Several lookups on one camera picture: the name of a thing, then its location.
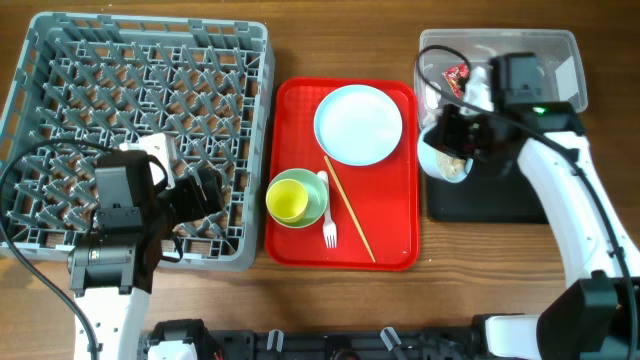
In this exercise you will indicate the yellow plastic cup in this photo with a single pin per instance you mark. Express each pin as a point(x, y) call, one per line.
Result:
point(287, 200)

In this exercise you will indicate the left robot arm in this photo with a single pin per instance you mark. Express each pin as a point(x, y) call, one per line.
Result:
point(111, 269)

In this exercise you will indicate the red snack wrapper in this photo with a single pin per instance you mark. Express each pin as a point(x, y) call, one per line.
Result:
point(456, 78)

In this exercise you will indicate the black waste tray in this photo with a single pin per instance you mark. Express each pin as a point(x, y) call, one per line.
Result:
point(495, 192)

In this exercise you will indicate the red plastic tray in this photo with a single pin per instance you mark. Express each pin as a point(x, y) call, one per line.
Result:
point(384, 196)

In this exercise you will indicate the light green bowl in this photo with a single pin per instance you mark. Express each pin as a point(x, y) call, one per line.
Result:
point(316, 191)

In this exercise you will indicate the grey dishwasher rack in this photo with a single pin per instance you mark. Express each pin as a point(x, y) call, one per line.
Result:
point(85, 81)

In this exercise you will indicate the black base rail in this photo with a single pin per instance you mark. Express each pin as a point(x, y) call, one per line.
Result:
point(457, 342)

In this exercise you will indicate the white tissue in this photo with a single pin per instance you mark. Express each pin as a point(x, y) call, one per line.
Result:
point(477, 92)

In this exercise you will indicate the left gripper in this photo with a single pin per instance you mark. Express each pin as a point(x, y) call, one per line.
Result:
point(195, 208)

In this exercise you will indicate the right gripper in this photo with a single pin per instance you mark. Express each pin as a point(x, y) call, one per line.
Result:
point(439, 135)

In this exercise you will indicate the light blue plate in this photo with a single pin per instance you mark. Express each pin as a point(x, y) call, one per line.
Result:
point(358, 125)

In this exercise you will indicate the wooden chopstick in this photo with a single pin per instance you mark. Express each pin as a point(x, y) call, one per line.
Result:
point(349, 207)

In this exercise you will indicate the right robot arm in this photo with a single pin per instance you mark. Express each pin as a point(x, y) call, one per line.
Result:
point(501, 107)

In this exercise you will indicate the white plastic fork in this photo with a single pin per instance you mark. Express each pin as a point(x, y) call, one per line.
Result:
point(329, 226)

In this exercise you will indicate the light blue bowl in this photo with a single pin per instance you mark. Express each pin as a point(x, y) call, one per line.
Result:
point(427, 158)

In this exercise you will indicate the clear plastic bin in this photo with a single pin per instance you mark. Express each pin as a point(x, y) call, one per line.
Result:
point(559, 63)

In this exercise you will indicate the rice food scraps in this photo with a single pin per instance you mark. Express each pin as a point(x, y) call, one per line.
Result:
point(450, 167)

